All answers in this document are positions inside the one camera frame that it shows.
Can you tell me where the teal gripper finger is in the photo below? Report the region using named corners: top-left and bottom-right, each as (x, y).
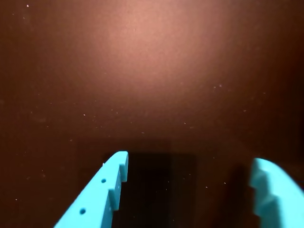
top-left (53, 150), bottom-right (129, 228)
top-left (248, 157), bottom-right (304, 228)

